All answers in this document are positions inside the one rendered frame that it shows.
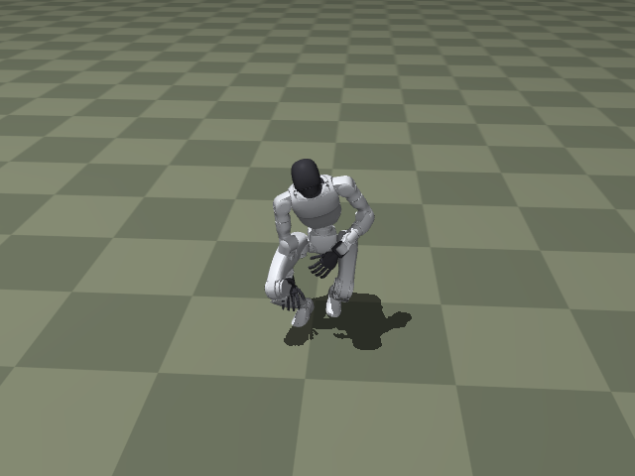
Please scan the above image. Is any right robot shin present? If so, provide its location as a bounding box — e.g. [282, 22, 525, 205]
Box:
[265, 282, 309, 309]

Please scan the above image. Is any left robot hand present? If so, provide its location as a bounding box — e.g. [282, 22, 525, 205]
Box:
[308, 241, 345, 279]

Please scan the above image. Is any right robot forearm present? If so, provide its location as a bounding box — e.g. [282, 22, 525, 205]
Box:
[278, 240, 295, 278]

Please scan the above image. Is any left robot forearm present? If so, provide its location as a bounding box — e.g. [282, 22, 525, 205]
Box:
[336, 211, 374, 255]

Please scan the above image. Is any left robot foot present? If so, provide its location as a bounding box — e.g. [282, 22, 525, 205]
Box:
[325, 285, 341, 317]

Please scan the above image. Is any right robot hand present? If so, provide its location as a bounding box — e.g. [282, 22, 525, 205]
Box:
[282, 276, 306, 311]

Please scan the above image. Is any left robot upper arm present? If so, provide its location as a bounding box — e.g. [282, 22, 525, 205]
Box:
[332, 176, 375, 221]

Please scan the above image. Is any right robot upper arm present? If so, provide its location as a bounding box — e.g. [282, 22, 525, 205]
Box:
[273, 191, 299, 253]

